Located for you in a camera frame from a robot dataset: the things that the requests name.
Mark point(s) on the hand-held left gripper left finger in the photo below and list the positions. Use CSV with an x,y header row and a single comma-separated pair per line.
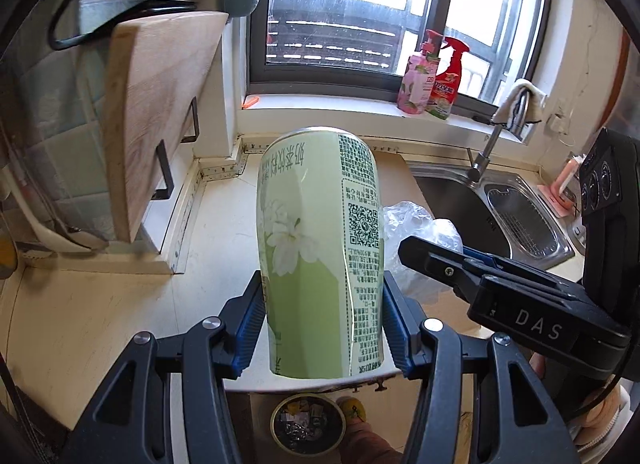
x,y
250,324

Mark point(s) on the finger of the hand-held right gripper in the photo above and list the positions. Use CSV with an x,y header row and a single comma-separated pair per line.
x,y
425,256
482,258

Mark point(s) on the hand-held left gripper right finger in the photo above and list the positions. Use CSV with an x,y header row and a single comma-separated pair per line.
x,y
395,329

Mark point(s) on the clear plastic bag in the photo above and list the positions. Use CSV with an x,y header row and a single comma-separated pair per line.
x,y
410,224

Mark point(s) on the light green paper cup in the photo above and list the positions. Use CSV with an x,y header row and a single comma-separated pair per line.
x,y
310,244

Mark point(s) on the round black bin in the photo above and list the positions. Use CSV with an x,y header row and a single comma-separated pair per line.
x,y
305,424

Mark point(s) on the person's right hand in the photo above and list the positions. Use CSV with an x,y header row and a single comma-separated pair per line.
x,y
607,411

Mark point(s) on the stainless steel double sink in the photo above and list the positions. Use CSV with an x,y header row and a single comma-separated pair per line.
x,y
520,214

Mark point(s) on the yellow slipper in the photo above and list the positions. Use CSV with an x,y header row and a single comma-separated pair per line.
x,y
352,409

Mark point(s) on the pink sponge holder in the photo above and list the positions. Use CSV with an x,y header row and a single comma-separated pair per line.
x,y
555,194

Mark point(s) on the steel kitchen faucet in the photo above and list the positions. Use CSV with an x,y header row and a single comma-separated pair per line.
x,y
487,148

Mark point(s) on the person's leg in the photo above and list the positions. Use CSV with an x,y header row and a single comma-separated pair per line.
x,y
365,444

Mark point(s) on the red spray bottle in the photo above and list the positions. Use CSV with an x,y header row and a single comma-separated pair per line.
x,y
445,88

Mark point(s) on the beige dish cloth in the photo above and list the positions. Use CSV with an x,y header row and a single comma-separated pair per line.
x,y
532,93

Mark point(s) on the pink soap pump bottle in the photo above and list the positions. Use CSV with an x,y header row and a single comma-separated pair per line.
x,y
417,83

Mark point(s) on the white plastic ladle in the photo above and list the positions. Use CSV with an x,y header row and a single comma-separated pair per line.
x,y
60,239

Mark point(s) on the orange marker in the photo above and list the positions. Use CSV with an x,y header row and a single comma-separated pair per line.
x,y
250,102

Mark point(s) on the wooden cutting board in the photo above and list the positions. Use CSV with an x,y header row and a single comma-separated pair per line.
x,y
160,108

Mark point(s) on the dark framed window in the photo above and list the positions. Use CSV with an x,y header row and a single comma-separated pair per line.
x,y
340,3

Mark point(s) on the white wall socket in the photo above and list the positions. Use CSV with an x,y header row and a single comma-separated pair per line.
x,y
557,123

